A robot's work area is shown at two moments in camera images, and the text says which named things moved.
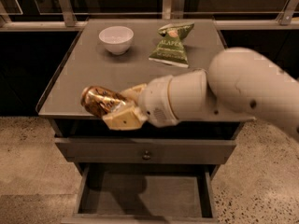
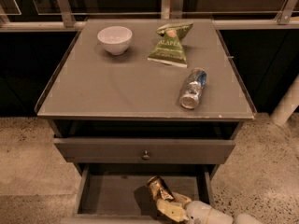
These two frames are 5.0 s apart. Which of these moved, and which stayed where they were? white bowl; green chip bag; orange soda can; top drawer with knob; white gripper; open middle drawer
Moved: orange soda can; white gripper
Stayed: open middle drawer; white bowl; top drawer with knob; green chip bag
